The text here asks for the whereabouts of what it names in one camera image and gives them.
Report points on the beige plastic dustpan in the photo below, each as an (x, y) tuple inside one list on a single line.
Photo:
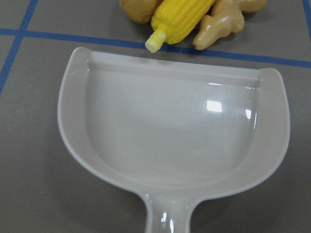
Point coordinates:
[(176, 134)]

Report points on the yellow toy corn cob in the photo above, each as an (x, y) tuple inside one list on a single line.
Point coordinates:
[(173, 21)]

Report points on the brown toy potato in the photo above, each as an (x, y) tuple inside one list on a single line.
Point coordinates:
[(139, 11)]

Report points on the toy ginger root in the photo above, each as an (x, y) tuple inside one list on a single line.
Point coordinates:
[(226, 17)]

